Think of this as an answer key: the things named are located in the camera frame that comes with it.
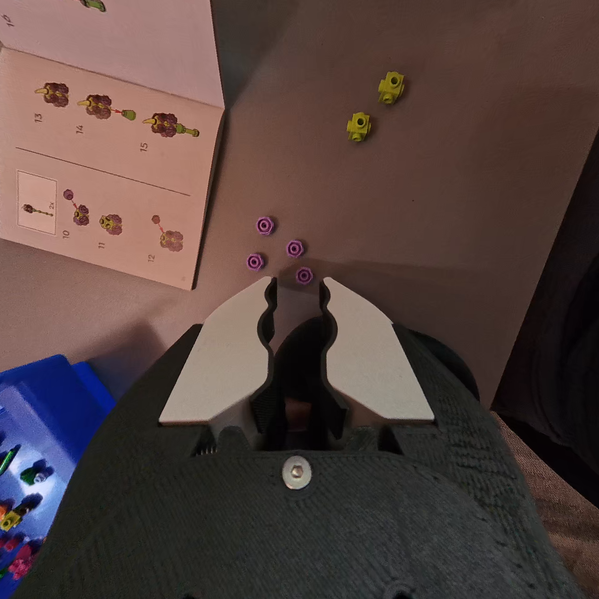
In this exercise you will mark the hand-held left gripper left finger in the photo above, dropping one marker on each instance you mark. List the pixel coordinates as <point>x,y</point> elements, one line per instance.
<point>215,374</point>

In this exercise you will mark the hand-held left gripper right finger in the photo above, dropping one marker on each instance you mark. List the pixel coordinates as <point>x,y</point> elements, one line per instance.
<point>379,374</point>

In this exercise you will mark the purple yellow flower assembly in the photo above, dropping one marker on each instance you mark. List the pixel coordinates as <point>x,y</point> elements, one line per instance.
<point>295,248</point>

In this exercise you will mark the blue plastic bin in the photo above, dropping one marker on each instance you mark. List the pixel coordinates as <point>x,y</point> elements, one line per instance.
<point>47,402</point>

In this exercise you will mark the pile of small toy bricks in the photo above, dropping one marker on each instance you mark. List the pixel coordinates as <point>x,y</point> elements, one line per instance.
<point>19,505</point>

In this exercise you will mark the white instruction booklet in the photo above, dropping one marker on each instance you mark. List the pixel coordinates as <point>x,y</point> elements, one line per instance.
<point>112,159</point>

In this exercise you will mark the small lime flower brick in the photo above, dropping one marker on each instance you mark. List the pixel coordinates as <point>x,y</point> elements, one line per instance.
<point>391,87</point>
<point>359,125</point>

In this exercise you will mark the grey desk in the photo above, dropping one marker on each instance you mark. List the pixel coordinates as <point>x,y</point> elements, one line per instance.
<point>421,215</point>

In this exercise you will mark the black mesh cushion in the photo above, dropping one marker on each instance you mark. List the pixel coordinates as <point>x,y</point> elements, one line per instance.
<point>298,356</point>

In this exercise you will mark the small purple flower brick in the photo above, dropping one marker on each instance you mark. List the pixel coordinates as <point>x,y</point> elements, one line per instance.
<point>266,225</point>
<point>304,275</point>
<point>255,261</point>

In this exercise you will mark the person's dark clothing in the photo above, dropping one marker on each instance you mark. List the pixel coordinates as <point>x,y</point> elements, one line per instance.
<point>571,328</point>

